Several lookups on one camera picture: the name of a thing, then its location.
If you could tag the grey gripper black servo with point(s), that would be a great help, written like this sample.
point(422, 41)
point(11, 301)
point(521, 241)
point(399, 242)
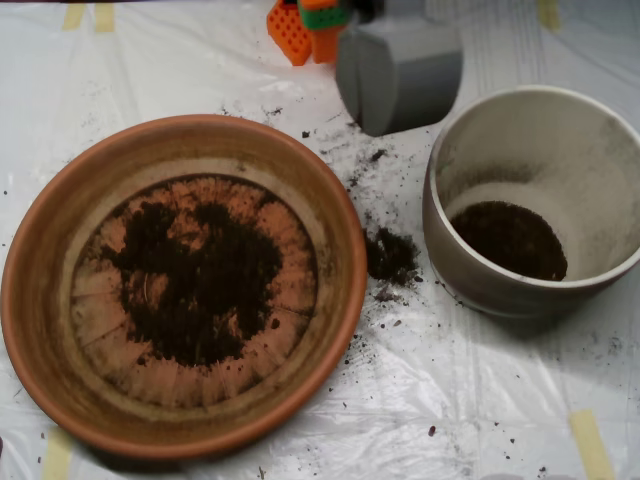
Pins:
point(320, 37)

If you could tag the spilled soil pile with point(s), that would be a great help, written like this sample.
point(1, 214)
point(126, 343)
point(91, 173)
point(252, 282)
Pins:
point(392, 257)

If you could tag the clear plastic cover sheet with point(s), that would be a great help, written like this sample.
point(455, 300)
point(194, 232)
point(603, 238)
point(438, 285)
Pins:
point(450, 375)

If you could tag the dark soil heap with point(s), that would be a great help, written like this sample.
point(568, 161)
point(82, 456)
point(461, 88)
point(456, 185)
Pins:
point(210, 300)

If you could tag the orange green robot base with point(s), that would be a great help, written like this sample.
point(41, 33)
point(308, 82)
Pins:
point(290, 35)

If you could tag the white ceramic pot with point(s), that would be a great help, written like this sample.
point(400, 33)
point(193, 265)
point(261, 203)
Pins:
point(500, 295)

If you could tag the terracotta clay bowl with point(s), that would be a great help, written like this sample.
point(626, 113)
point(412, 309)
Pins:
point(40, 350)

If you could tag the beige masking tape strip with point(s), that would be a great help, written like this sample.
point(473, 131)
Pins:
point(105, 19)
point(548, 14)
point(592, 445)
point(57, 457)
point(73, 17)

